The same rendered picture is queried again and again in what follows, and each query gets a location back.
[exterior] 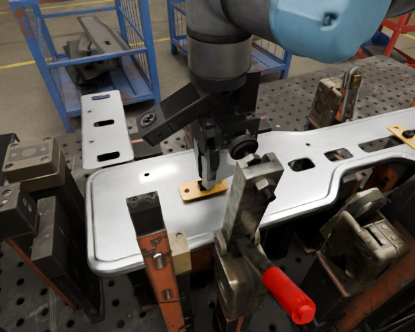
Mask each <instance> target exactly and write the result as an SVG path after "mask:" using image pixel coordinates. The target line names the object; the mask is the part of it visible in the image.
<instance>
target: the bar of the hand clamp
mask: <svg viewBox="0 0 415 332"><path fill-rule="evenodd" d="M258 146H259V144H258V141H257V140H256V138H255V137H254V136H252V135H242V136H239V137H237V138H235V139H234V140H233V141H232V142H231V144H230V145H229V148H228V152H229V154H230V156H231V158H232V159H234V160H237V161H236V165H235V171H234V175H233V180H232V184H231V189H230V193H229V199H228V202H227V208H226V212H225V217H224V220H223V226H222V229H221V232H222V234H223V237H224V239H225V242H226V245H227V253H228V252H230V251H231V248H232V245H233V242H234V239H236V238H239V237H242V236H246V237H247V238H248V239H249V240H250V241H252V239H253V237H254V235H255V233H256V231H257V229H258V227H259V224H260V222H261V220H262V218H263V215H264V213H265V211H266V209H267V207H268V205H269V203H270V202H272V201H274V200H275V199H276V198H277V197H276V195H275V193H274V192H275V189H276V187H277V185H278V184H279V181H280V179H281V177H282V175H283V173H284V167H283V166H282V164H281V162H280V161H279V160H278V158H277V156H276V155H275V153H274V152H269V153H266V155H265V158H264V161H263V163H261V160H262V159H261V157H260V156H259V155H258V154H255V152H256V150H257V149H258ZM260 163H261V164H260Z"/></svg>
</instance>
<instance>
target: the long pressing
mask: <svg viewBox="0 0 415 332"><path fill-rule="evenodd" d="M395 124H400V125H402V126H403V127H405V128H406V129H407V130H411V131H414V130H415V107H410V108H407V109H401V110H398V111H393V112H390V113H384V114H381V115H376V116H373V117H367V118H364V119H358V120H355V121H350V122H346V123H341V124H336V125H333V126H327V127H323V128H319V129H315V130H310V131H306V132H285V131H271V132H265V133H262V134H258V139H257V141H258V144H259V146H258V149H257V150H256V152H255V154H258V155H259V156H260V157H261V158H262V156H263V155H264V154H265V153H268V152H274V153H275V155H276V156H277V158H278V160H279V161H280V162H281V164H282V166H283V167H284V173H283V175H282V177H281V179H280V181H279V184H278V185H277V187H276V189H275V192H274V193H275V195H276V197H277V198H276V199H275V200H274V201H272V202H270V203H269V205H268V207H267V209H266V211H265V213H264V215H263V218H262V220H261V222H260V224H259V227H258V229H259V232H261V231H265V230H268V229H271V228H274V227H278V226H280V225H284V224H287V223H290V222H293V221H297V220H299V219H303V218H306V217H309V216H312V215H316V214H319V213H322V212H325V211H328V210H330V209H331V208H332V207H333V206H334V205H335V203H336V201H337V199H338V197H339V190H340V185H341V179H342V177H343V176H345V175H347V174H351V173H355V172H357V171H361V170H364V169H369V168H372V167H376V166H378V165H382V164H386V163H390V162H401V163H407V164H409V165H414V166H415V150H413V149H412V148H411V147H410V146H409V145H407V144H406V143H404V142H403V141H402V142H403V143H404V144H401V145H398V146H393V147H391V148H386V149H383V150H379V151H376V152H372V153H367V152H364V151H363V150H362V149H361V148H359V147H358V145H360V144H365V143H368V142H373V141H376V140H380V139H383V138H388V137H391V136H394V137H397V136H395V135H394V134H393V133H392V132H390V131H389V130H387V126H390V125H395ZM397 138H398V137H397ZM399 140H401V139H400V138H399ZM306 144H309V145H310V146H307V145H306ZM337 150H346V151H347V152H348V153H349V154H350V155H351V156H352V157H351V158H349V159H344V160H341V161H337V162H332V161H330V160H328V158H326V157H325V156H324V154H325V153H329V152H333V151H337ZM301 159H309V160H310V161H311V162H312V163H313V164H314V168H311V169H307V170H304V171H300V172H294V171H293V170H292V169H291V168H290V167H289V166H288V163H290V162H293V161H298V160H301ZM145 173H149V174H150V175H149V176H147V177H146V176H144V174H145ZM198 179H201V178H200V177H199V176H198V171H197V167H196V160H195V156H194V149H190V150H184V151H181V152H176V153H170V154H167V155H161V156H157V157H152V158H149V159H143V160H140V161H134V162H131V163H125V164H122V165H116V166H113V167H108V168H104V169H100V170H98V171H96V172H95V173H93V174H91V175H90V176H89V177H88V178H87V180H86V182H85V184H84V209H85V232H86V261H87V264H88V267H89V268H90V270H91V271H92V273H94V274H96V275H97V276H100V277H105V278H112V277H117V276H119V275H124V274H126V273H130V272H133V271H136V270H139V269H143V268H145V267H146V266H145V263H144V261H143V258H142V255H141V252H140V249H139V247H138V243H137V241H136V236H135V232H134V227H133V224H132V221H131V218H130V215H129V212H128V208H127V205H126V198H129V197H132V196H137V195H140V194H145V193H148V192H153V191H156V190H157V193H158V195H159V201H160V204H161V210H162V214H163V219H164V220H165V225H166V228H167V233H168V234H169V233H173V232H175V231H179V230H182V229H183V230H184V233H185V237H186V240H187V243H188V246H189V249H190V253H194V252H197V251H200V250H204V249H206V248H210V247H213V246H215V242H214V240H213V232H214V231H216V230H218V229H219V230H220V231H221V229H222V226H223V220H224V217H225V212H226V208H227V202H228V199H229V193H230V189H231V184H232V180H233V176H231V177H228V178H226V179H225V181H226V183H227V185H228V190H225V191H222V192H218V193H214V194H210V195H207V196H202V197H200V198H195V199H192V200H188V201H184V200H183V199H182V197H181V194H180V191H179V185H180V184H182V183H186V182H190V181H193V180H198Z"/></svg>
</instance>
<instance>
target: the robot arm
mask: <svg viewBox="0 0 415 332"><path fill-rule="evenodd" d="M185 8H186V37H187V52H188V66H189V68H190V81H191V82H190V83H188V84H187V85H185V86H184V87H182V88H181V89H179V90H177V91H176V92H175V93H173V94H171V95H170V96H169V97H167V98H165V99H164V100H163V101H161V102H159V103H158V104H157V105H155V106H153V107H152V108H151V109H149V110H147V111H146V112H145V113H143V114H141V115H140V116H139V117H137V118H136V125H137V128H138V133H139V136H140V137H141V139H143V141H145V143H146V144H147V145H149V146H151V147H154V146H155V145H157V144H158V143H160V142H162V141H163V140H165V139H166V138H168V137H170V136H171V135H173V134H174V133H176V132H177V131H179V130H180V129H182V128H184V127H185V126H187V125H189V124H190V125H191V133H192V143H193V149H194V156H195V160H196V167H197V171H198V176H199V177H200V178H201V179H202V185H203V186H204V187H205V188H206V189H207V190H212V189H213V188H214V186H215V184H216V183H217V182H219V181H221V180H223V179H226V178H228V177H231V176H233V175H234V171H235V165H236V164H235V163H229V162H228V161H227V154H228V148H229V145H230V144H231V142H232V141H233V140H234V139H235V138H237V137H239V136H242V135H251V134H250V133H249V131H248V130H247V129H249V128H255V127H256V131H255V135H254V137H255V138H256V140H257V139H258V131H259V127H260V119H261V118H260V117H259V115H258V114H257V113H256V102H257V98H258V89H259V84H260V76H261V70H260V69H258V68H255V67H254V66H253V64H252V62H251V61H250V55H251V48H252V38H253V34H254V35H256V36H259V37H261V38H263V39H265V40H267V41H269V42H272V43H274V44H277V45H279V46H280V47H282V48H283V49H284V50H285V51H287V52H289V53H291V54H293V55H296V56H299V57H308V58H311V59H313V60H316V61H319V62H321V63H325V64H336V63H340V62H343V61H346V60H347V59H349V58H351V57H352V56H353V55H355V54H356V52H357V51H358V49H359V47H362V46H364V45H366V44H367V43H368V41H369V40H370V39H371V37H372V36H373V35H374V34H375V32H376V30H377V29H378V28H379V25H380V24H381V22H382V20H385V19H387V18H394V17H398V16H402V15H404V14H408V13H411V12H412V11H415V0H185ZM247 116H253V117H254V118H250V119H247V118H246V117H247Z"/></svg>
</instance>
